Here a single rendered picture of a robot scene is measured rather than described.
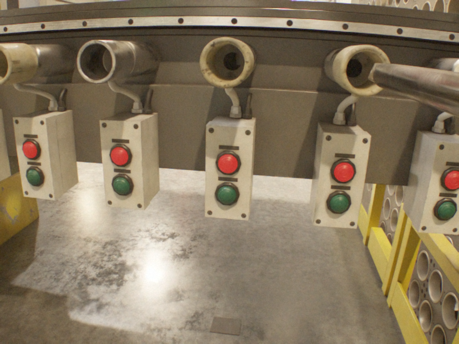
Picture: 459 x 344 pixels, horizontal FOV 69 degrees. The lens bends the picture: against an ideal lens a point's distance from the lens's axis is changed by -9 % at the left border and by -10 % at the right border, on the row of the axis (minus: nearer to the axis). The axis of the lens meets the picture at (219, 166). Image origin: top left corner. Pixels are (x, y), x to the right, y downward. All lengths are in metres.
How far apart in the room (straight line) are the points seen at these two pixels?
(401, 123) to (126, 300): 1.11
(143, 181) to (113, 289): 0.93
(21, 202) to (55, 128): 1.36
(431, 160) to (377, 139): 0.10
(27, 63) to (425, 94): 0.54
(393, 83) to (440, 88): 0.09
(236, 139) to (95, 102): 0.29
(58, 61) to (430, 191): 0.65
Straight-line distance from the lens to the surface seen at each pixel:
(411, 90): 0.27
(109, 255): 1.69
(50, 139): 0.66
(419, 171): 0.64
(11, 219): 1.97
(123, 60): 0.52
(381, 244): 1.65
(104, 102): 0.69
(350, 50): 0.46
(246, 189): 0.56
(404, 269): 1.41
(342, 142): 0.54
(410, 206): 0.67
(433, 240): 1.16
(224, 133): 0.54
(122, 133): 0.58
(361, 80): 0.54
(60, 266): 1.66
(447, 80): 0.23
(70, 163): 0.72
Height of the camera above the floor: 0.88
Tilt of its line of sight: 18 degrees down
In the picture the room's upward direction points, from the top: 2 degrees clockwise
